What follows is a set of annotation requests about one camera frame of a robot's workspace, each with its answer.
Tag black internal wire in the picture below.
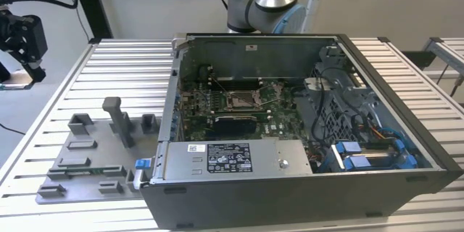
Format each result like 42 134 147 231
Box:
311 65 330 146

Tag green motherboard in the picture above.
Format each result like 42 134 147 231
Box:
178 79 310 142

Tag blue case latch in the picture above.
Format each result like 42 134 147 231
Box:
134 158 153 170

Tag black table bracket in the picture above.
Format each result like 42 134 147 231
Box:
401 49 437 67

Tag CPU socket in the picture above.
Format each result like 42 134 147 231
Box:
227 90 261 109

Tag thin wire locking lever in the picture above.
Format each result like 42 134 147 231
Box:
209 75 230 95

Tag black open PC case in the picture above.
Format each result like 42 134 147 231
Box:
139 33 464 230

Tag silver power supply unit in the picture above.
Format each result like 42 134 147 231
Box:
153 139 315 184

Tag grey metal drive cage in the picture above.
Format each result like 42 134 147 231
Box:
295 60 381 146

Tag grey parts rack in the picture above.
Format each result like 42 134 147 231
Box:
35 96 165 205

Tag black RAM slot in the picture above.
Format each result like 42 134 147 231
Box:
211 108 273 116
210 77 265 85

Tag black frame post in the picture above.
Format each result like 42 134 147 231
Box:
78 0 114 40

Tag black floor cable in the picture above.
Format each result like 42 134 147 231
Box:
0 122 27 135

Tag orange and yellow wires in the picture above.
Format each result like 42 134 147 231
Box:
371 126 387 142

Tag metal socket cover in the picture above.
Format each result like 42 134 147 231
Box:
255 84 283 106

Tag aluminium side table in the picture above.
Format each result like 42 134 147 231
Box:
422 36 464 99

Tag hard disk in blue carrier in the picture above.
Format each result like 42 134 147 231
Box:
337 141 407 153
343 153 419 172

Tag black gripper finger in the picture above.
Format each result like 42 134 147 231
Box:
22 61 47 84

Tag green RAM stick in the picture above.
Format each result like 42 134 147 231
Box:
49 165 123 176

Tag black graphics card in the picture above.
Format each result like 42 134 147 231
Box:
213 115 261 136

